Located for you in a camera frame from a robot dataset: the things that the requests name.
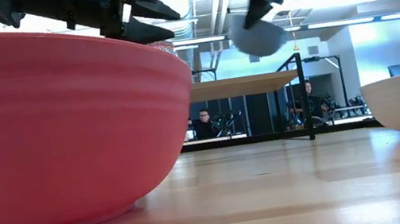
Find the wooden shelf black metal legs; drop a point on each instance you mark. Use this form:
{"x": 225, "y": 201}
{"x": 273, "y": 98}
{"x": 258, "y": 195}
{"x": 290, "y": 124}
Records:
{"x": 240, "y": 86}

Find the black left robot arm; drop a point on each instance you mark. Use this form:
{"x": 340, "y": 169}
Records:
{"x": 6, "y": 10}

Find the person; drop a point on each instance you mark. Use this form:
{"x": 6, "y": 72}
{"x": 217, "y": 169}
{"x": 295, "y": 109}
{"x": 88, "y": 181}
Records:
{"x": 204, "y": 127}
{"x": 309, "y": 104}

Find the large coral red bowl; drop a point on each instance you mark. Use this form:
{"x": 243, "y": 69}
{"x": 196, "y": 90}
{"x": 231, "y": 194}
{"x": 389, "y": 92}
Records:
{"x": 66, "y": 129}

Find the black aluminium rig frame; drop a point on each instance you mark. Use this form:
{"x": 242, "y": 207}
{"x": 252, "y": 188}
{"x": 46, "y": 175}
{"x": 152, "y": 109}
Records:
{"x": 249, "y": 140}

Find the large plain blue bowl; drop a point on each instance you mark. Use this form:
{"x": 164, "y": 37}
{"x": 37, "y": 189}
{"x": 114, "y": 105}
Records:
{"x": 259, "y": 40}

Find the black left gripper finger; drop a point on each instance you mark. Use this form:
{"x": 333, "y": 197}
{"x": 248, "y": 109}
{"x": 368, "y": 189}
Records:
{"x": 147, "y": 32}
{"x": 153, "y": 4}

